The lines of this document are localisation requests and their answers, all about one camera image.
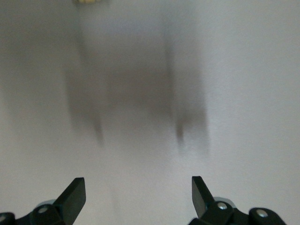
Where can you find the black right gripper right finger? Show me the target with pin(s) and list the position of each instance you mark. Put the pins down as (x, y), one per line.
(211, 206)

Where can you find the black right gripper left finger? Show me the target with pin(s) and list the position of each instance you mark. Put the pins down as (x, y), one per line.
(68, 204)

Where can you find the yellow beetle toy car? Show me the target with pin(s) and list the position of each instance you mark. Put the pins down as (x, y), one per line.
(87, 1)

